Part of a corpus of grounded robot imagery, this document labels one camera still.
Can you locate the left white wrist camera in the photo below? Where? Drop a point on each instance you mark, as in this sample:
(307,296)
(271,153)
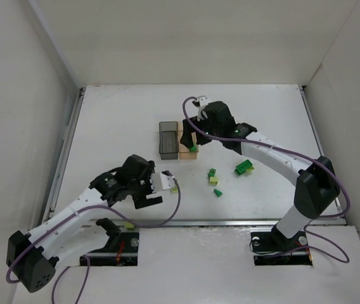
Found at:
(162,181)

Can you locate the small dark green lego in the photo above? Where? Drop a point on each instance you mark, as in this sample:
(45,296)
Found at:
(211,172)

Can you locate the grey transparent container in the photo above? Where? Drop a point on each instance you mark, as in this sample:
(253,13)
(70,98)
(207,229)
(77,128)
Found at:
(168,145)

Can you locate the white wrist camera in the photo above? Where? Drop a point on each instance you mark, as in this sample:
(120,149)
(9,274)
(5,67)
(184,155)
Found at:
(162,181)
(200,103)

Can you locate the aluminium front rail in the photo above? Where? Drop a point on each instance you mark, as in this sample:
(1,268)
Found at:
(246,223)

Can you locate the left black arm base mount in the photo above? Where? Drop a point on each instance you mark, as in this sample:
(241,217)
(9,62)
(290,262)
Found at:
(119,250)

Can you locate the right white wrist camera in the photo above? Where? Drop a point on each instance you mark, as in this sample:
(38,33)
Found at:
(200,103)

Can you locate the orange transparent container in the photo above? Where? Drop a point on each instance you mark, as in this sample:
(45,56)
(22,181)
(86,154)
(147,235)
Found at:
(184,153)

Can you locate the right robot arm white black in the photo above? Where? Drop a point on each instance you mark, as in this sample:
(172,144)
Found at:
(316,186)

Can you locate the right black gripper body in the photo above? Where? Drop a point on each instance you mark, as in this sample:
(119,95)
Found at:
(189,127)

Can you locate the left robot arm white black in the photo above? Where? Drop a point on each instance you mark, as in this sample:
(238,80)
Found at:
(31,257)

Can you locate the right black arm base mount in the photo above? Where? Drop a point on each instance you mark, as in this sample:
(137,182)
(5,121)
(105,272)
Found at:
(267,252)

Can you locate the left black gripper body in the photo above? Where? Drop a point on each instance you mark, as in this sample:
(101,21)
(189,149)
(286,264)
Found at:
(145,189)

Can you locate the dark green long lego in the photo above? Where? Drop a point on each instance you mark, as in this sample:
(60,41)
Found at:
(242,167)

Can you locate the pale yellow-green small lego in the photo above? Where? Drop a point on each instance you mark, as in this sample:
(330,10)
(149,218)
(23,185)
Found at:
(213,181)

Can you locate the dark green sloped lego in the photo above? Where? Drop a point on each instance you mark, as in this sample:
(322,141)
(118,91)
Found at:
(217,192)

